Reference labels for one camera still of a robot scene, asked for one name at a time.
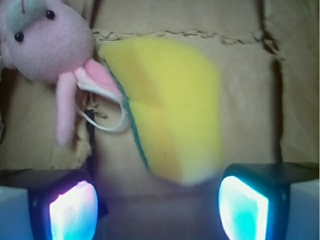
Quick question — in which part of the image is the brown paper bag tray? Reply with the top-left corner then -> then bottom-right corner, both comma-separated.
0,0 -> 320,240

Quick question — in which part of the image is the yellow and green sponge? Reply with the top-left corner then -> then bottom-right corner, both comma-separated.
98,36 -> 223,186

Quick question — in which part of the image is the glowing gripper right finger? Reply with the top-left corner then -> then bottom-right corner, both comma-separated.
218,162 -> 320,240

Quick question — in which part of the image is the pink plush bunny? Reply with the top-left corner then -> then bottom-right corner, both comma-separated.
0,0 -> 124,146

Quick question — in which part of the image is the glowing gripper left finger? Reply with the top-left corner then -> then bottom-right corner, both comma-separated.
0,169 -> 108,240

